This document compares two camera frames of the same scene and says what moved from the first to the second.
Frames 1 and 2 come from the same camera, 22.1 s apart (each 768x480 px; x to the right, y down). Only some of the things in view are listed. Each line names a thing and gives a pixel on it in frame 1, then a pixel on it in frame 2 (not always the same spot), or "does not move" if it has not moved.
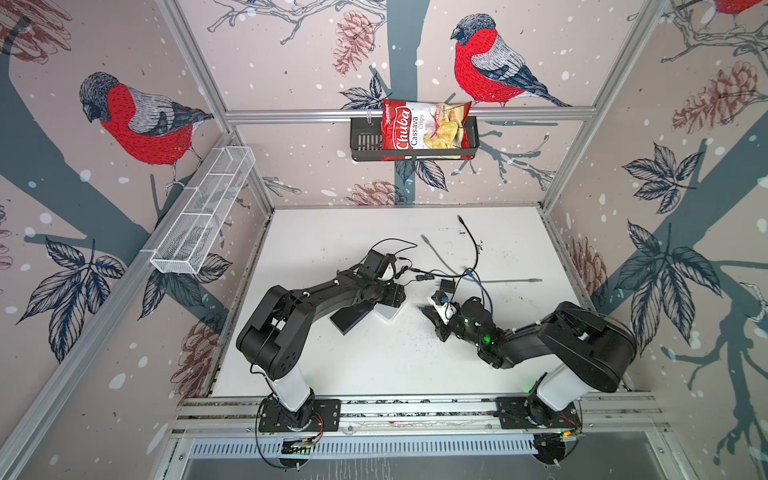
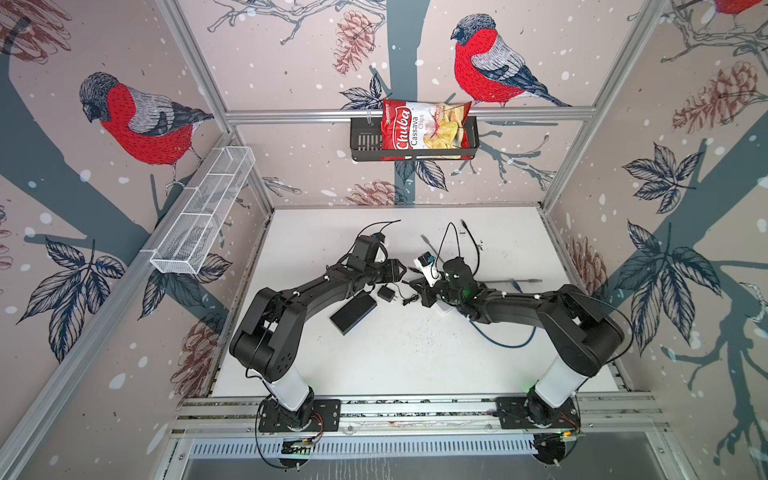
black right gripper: [439, 329] to [426, 298]
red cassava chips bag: [407, 125] does not move
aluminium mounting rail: [237, 416] does not move
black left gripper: [395, 295] to [393, 272]
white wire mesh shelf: [187, 242] does not move
